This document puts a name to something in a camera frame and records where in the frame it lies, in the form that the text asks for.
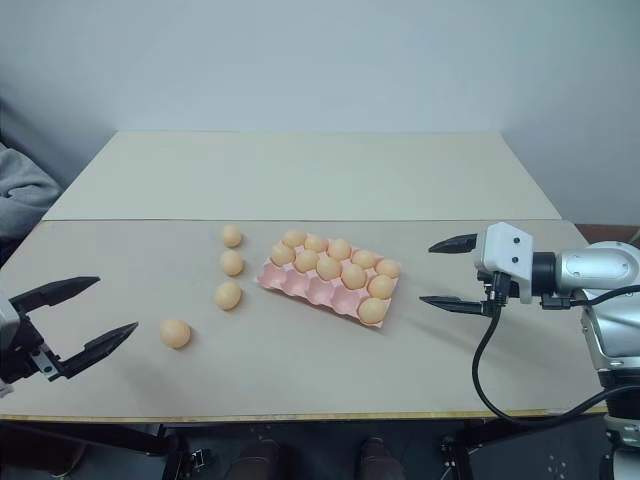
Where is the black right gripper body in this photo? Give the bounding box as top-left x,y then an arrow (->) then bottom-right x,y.
474,267 -> 522,317

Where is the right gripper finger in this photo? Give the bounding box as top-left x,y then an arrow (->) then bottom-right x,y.
418,295 -> 489,317
428,233 -> 480,255

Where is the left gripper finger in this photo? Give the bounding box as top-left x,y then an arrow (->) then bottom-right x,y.
58,321 -> 140,380
8,275 -> 102,316

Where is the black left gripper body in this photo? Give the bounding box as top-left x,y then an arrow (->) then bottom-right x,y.
0,305 -> 67,385

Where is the pink egg tray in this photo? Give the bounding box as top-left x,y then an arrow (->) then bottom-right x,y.
255,243 -> 404,331

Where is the grey garment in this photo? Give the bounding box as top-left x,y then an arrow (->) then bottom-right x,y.
0,143 -> 63,242

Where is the silver robot body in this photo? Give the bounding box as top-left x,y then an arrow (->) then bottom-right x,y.
597,413 -> 640,480

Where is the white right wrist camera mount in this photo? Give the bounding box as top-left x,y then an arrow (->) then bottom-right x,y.
471,221 -> 536,305

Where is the long black looping cable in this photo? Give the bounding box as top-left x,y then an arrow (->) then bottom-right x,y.
471,272 -> 640,419

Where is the short black wrist cable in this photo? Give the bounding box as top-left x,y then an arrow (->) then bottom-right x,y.
538,285 -> 640,311

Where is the black table frame bar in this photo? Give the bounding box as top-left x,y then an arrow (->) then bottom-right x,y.
439,418 -> 504,480

